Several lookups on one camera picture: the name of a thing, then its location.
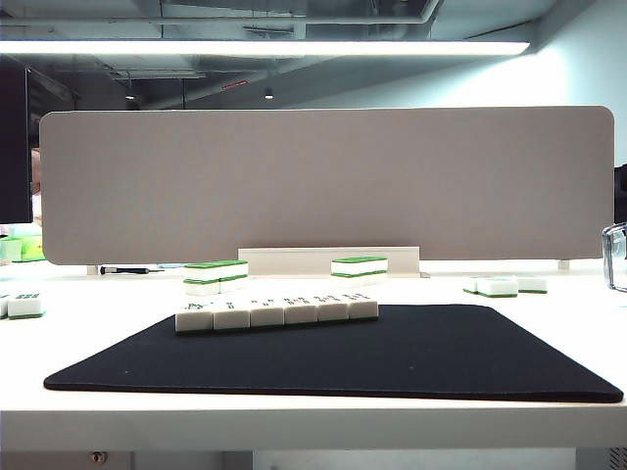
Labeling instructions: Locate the black monitor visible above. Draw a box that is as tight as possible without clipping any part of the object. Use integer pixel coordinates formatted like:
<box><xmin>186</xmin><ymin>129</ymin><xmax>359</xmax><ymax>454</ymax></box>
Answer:
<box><xmin>0</xmin><ymin>52</ymin><xmax>33</xmax><ymax>224</ymax></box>

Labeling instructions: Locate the black office chair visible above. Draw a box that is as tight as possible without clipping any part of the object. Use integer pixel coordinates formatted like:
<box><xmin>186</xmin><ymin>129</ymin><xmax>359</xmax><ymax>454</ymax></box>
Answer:
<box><xmin>613</xmin><ymin>164</ymin><xmax>627</xmax><ymax>222</ymax></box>

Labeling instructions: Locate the clear plastic mug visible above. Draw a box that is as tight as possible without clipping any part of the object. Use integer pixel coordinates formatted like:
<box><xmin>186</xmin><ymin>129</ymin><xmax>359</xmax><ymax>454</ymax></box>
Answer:
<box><xmin>601</xmin><ymin>220</ymin><xmax>627</xmax><ymax>294</ymax></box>

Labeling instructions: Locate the green white package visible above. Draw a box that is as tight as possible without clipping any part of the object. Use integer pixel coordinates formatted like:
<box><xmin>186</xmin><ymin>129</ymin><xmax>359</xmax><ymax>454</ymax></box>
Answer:
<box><xmin>14</xmin><ymin>234</ymin><xmax>45</xmax><ymax>262</ymax></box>
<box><xmin>0</xmin><ymin>237</ymin><xmax>24</xmax><ymax>264</ymax></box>

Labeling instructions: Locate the black screwdriver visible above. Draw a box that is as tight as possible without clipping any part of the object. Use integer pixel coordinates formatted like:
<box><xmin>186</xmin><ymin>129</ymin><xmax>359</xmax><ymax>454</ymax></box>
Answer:
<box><xmin>99</xmin><ymin>265</ymin><xmax>167</xmax><ymax>275</ymax></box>

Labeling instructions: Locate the bird print mahjong tile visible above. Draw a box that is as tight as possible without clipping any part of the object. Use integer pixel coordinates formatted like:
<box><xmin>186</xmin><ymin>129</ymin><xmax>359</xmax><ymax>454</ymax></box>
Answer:
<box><xmin>174</xmin><ymin>303</ymin><xmax>216</xmax><ymax>337</ymax></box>

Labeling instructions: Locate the three-bamboo mahjong tile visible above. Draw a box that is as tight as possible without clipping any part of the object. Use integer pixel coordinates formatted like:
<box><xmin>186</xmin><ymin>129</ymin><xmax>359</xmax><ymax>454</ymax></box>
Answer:
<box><xmin>249</xmin><ymin>300</ymin><xmax>286</xmax><ymax>329</ymax></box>

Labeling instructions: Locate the long ceiling light strip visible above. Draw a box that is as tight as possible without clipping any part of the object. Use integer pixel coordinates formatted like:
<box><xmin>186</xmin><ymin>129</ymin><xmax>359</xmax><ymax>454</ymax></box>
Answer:
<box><xmin>0</xmin><ymin>39</ymin><xmax>532</xmax><ymax>57</ymax></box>

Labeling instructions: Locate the grey ceiling duct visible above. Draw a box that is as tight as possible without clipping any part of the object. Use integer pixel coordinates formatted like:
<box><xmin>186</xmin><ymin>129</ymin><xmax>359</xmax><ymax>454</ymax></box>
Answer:
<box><xmin>159</xmin><ymin>0</ymin><xmax>445</xmax><ymax>25</ymax></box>

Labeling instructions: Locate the black mouse mat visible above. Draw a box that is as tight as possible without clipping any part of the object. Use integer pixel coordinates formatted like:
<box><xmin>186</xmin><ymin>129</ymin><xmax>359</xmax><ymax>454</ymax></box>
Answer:
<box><xmin>43</xmin><ymin>304</ymin><xmax>625</xmax><ymax>404</ymax></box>

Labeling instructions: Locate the fabric desk divider panel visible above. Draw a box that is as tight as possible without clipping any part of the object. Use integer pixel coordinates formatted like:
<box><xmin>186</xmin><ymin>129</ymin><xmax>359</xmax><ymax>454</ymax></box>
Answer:
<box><xmin>38</xmin><ymin>104</ymin><xmax>616</xmax><ymax>266</ymax></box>

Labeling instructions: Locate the two-bamboo mahjong tile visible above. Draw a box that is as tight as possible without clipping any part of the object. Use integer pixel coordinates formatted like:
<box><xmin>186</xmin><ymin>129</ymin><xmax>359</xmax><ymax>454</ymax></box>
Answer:
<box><xmin>212</xmin><ymin>302</ymin><xmax>252</xmax><ymax>333</ymax></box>

